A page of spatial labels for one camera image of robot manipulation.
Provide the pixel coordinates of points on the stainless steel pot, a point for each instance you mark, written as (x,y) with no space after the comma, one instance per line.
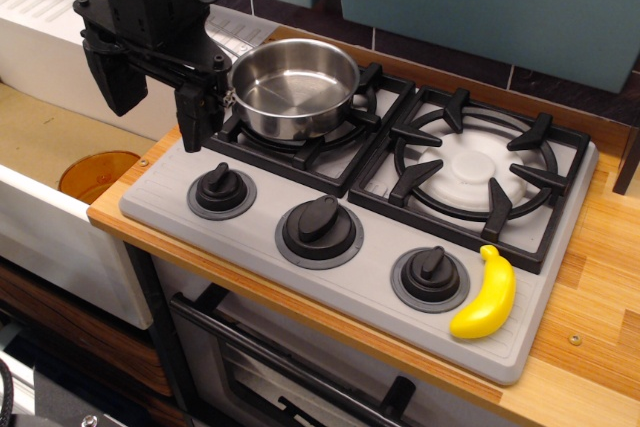
(293,89)

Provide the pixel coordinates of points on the black stove knob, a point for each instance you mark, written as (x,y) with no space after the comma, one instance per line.
(430,280)
(221,194)
(320,234)

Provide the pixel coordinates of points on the white burner cap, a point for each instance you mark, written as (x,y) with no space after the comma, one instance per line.
(470,161)

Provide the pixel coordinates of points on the black middle stove knob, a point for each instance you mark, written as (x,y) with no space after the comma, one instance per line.
(320,234)

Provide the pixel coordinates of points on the grey toy stove top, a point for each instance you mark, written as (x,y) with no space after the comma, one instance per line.
(361,288)

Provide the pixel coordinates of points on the black left stove knob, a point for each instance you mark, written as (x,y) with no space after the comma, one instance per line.
(221,194)

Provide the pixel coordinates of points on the white toy sink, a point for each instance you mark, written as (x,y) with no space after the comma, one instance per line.
(48,232)

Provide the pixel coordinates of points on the orange plastic bowl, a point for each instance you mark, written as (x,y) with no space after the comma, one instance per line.
(88,178)

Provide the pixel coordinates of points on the toy oven door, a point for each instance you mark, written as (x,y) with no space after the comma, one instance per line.
(269,370)

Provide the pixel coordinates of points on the large teal storage bin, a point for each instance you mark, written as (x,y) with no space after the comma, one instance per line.
(590,42)

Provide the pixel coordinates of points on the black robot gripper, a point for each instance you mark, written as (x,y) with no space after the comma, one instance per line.
(127,41)

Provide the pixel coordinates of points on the black burner grate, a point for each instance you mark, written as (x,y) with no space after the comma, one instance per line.
(553,159)
(331,162)

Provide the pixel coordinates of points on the black right stove knob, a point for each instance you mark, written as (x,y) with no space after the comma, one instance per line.
(430,280)

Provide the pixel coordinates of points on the black oven door handle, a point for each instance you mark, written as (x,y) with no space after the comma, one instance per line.
(295,371)

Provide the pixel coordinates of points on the yellow toy banana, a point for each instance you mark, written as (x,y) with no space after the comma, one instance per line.
(490,309)

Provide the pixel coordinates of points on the black right burner grate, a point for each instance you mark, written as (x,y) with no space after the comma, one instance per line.
(553,159)

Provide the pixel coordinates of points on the black left burner grate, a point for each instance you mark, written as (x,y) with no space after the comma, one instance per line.
(331,162)

